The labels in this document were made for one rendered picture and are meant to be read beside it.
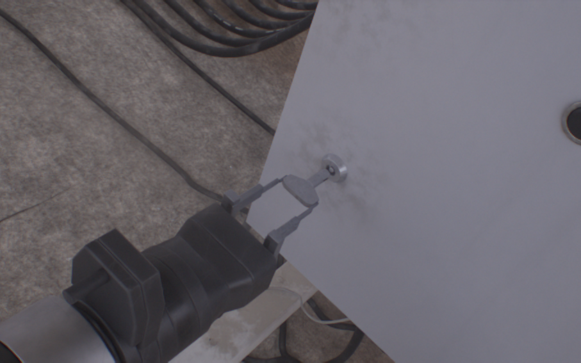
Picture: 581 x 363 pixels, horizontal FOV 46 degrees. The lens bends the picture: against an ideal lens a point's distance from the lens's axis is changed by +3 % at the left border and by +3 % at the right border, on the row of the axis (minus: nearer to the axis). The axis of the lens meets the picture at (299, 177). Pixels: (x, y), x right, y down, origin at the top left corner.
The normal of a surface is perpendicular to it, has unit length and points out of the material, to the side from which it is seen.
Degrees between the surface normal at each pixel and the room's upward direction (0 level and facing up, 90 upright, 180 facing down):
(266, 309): 0
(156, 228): 0
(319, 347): 0
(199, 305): 49
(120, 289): 90
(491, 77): 90
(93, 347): 28
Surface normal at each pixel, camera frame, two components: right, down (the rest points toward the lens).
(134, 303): 0.76, 0.33
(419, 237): -0.65, 0.42
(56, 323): 0.11, -0.76
